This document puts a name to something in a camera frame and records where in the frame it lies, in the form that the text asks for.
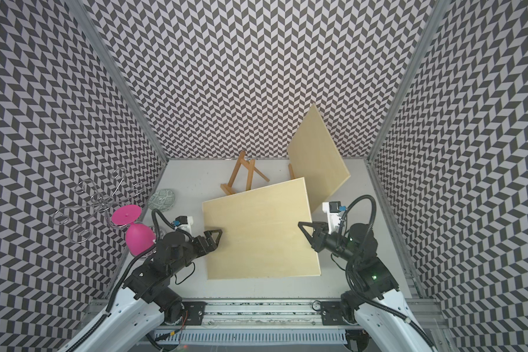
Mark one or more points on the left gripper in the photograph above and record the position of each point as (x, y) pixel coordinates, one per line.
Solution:
(199, 241)

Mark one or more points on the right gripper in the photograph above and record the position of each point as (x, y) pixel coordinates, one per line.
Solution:
(319, 236)

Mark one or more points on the plywood board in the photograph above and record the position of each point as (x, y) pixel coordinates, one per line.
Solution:
(314, 156)
(260, 234)

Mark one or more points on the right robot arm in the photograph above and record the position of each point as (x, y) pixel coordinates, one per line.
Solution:
(374, 300)

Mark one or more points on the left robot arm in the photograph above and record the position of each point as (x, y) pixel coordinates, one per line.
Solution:
(142, 299)

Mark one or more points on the green patterned plate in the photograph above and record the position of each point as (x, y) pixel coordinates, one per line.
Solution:
(162, 199)

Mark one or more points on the pink plastic goblet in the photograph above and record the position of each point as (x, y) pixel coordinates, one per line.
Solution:
(139, 237)

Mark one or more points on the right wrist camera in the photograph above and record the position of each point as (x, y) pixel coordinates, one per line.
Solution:
(335, 212)

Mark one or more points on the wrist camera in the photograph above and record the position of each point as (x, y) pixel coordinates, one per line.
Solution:
(335, 212)
(184, 223)

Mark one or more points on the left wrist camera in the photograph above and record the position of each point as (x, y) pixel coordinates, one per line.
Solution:
(184, 223)

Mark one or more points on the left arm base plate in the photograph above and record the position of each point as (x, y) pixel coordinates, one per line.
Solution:
(191, 312)

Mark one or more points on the aluminium front rail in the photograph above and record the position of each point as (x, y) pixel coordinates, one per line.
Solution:
(291, 314)

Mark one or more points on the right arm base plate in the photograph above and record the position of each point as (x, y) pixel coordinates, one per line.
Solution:
(332, 314)

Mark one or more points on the metal wire rack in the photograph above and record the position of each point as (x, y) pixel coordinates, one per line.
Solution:
(96, 202)

